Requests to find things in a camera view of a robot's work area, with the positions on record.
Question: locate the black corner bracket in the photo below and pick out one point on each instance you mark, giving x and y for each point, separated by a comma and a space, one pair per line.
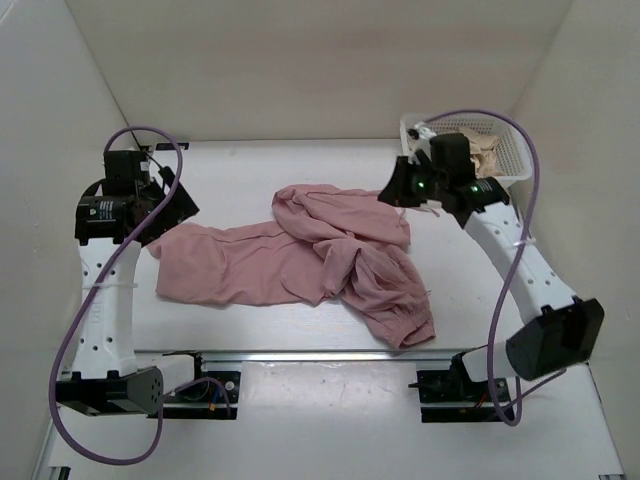
166, 146

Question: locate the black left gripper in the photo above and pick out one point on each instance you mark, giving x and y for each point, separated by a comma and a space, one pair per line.
178, 208

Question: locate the beige trousers in basket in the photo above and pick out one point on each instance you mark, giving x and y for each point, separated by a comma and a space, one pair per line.
482, 152

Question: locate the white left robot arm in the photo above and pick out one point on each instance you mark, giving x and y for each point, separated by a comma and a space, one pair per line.
115, 218

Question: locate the white plastic basket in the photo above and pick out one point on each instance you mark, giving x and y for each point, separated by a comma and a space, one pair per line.
513, 154

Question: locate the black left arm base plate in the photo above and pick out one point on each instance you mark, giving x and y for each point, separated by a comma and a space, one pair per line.
194, 392

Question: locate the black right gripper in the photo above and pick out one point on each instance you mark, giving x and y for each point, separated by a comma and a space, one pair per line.
394, 192

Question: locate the pink trousers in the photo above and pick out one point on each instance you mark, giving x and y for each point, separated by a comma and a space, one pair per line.
322, 243

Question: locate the aluminium front rail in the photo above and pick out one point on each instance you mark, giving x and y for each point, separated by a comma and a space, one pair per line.
328, 356

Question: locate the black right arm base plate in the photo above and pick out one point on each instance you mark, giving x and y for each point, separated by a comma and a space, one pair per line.
456, 389

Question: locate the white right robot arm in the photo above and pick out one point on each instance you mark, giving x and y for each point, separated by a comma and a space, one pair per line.
559, 328

